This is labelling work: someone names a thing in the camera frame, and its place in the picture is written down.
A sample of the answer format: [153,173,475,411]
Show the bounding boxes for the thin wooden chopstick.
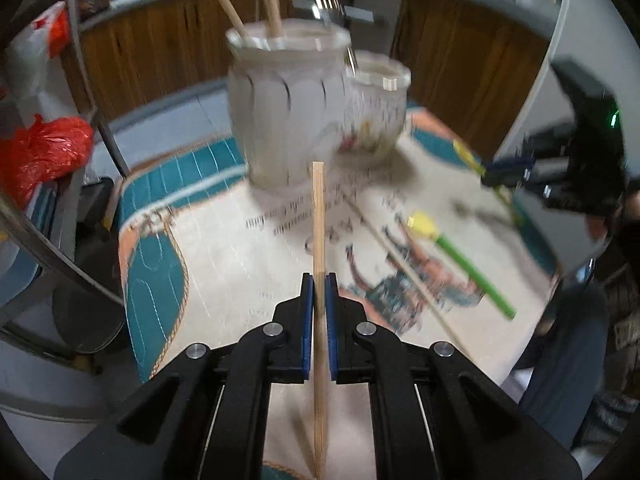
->
[342,192,473,361]

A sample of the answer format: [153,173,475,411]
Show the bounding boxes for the yellow green tulip spoon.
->
[406,211,516,320]

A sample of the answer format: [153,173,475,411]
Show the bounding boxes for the wooden chopstick gripped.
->
[311,162,329,479]

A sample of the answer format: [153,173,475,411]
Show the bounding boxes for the gold fork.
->
[314,0,358,74]

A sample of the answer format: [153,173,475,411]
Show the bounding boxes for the wooden kitchen cabinets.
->
[63,0,550,157]

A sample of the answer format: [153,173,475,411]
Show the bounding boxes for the printed horse table mat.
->
[117,109,561,480]

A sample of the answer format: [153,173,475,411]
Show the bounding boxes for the white floral cutlery jar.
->
[337,50,411,167]

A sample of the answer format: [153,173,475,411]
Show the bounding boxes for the white ceramic chopstick jar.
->
[226,18,352,188]

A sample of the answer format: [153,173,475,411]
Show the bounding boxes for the metal shelving rack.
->
[0,0,132,361]

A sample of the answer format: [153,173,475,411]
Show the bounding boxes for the red plastic bag low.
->
[1,114,93,209]

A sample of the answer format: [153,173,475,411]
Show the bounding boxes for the red plastic bag upper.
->
[32,1,72,58]

